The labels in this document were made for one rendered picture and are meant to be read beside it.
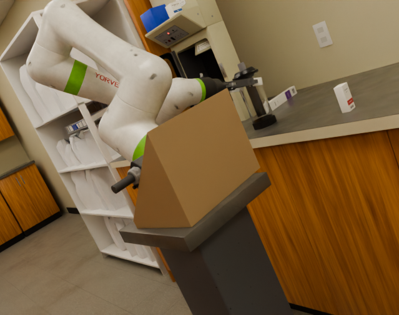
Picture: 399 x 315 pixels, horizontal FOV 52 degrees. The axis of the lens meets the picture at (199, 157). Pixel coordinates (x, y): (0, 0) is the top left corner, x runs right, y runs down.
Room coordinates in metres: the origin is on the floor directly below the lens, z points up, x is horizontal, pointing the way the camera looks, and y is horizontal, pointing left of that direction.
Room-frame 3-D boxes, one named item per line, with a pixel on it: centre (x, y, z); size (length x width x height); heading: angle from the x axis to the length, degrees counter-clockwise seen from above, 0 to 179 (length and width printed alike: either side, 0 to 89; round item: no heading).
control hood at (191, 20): (2.02, -0.14, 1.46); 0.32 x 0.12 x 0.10; 35
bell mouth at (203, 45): (2.10, -0.28, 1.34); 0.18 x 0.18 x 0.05
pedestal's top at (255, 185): (1.08, 0.07, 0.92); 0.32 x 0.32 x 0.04; 37
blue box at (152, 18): (2.10, -0.09, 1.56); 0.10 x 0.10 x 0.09; 35
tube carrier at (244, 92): (1.63, -0.30, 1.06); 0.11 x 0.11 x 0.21
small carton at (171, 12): (1.97, -0.17, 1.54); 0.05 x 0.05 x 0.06; 30
